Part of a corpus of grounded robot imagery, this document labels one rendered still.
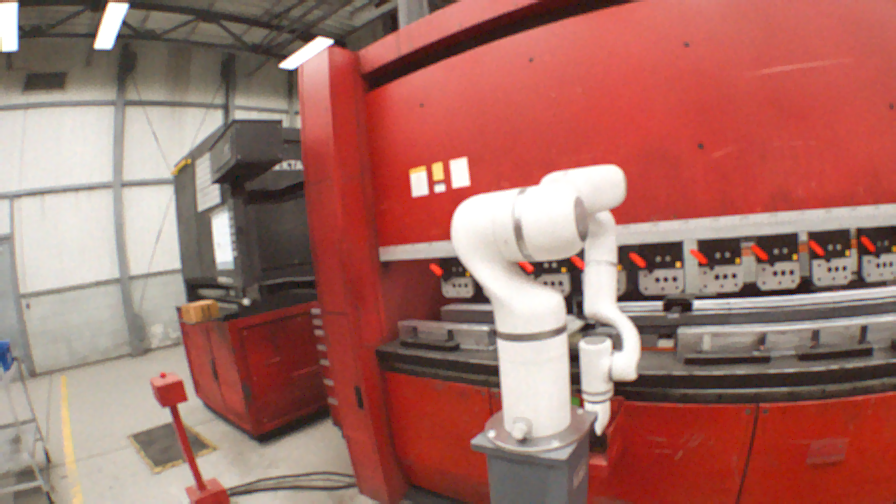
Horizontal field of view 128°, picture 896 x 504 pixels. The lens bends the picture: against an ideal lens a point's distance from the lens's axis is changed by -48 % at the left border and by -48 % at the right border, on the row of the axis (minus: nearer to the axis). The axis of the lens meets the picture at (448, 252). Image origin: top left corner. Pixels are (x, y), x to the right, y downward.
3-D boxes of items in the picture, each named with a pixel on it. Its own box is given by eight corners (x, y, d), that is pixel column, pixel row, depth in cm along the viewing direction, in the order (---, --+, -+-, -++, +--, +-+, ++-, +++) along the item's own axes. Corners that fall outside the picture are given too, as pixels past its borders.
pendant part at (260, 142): (222, 310, 192) (207, 148, 188) (264, 302, 210) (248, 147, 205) (251, 320, 156) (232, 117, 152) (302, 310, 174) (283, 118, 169)
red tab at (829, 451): (807, 464, 77) (812, 445, 77) (806, 460, 79) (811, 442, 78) (844, 460, 68) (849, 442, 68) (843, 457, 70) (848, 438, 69)
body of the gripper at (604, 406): (590, 383, 108) (591, 416, 109) (578, 401, 100) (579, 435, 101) (615, 384, 103) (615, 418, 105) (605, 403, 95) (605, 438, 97)
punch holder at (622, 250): (582, 296, 136) (579, 247, 135) (590, 291, 143) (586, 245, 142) (625, 295, 127) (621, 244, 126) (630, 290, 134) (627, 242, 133)
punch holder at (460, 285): (443, 297, 173) (438, 257, 172) (455, 293, 179) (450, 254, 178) (473, 297, 164) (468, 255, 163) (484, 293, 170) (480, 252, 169)
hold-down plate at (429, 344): (400, 346, 186) (399, 339, 186) (408, 343, 190) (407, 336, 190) (453, 352, 168) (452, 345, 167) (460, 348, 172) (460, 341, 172)
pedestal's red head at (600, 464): (542, 467, 108) (540, 415, 107) (563, 442, 121) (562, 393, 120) (607, 477, 96) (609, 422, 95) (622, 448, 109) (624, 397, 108)
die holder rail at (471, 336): (400, 342, 193) (397, 322, 193) (408, 338, 198) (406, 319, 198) (491, 351, 163) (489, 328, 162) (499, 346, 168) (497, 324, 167)
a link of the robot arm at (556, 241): (485, 273, 67) (581, 268, 58) (469, 200, 65) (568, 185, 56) (575, 210, 107) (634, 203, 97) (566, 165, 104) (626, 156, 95)
